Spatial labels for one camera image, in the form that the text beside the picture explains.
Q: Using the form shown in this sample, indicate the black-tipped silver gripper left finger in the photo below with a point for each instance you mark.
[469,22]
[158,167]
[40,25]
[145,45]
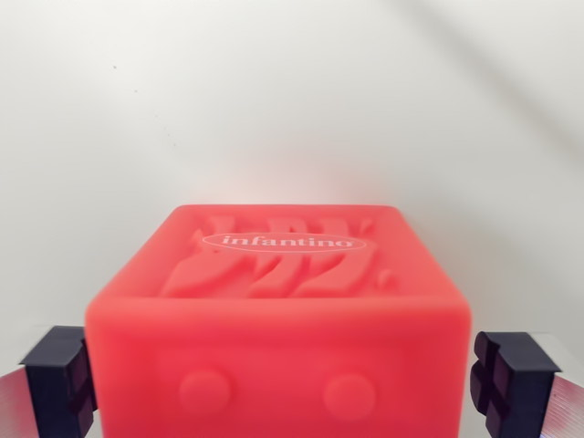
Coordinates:
[50,388]

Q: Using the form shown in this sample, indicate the black-tipped silver gripper right finger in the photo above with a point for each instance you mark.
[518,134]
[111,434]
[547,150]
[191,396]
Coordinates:
[529,392]

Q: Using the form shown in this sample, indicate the red infantino rubber cube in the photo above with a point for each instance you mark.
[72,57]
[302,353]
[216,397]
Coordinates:
[278,347]

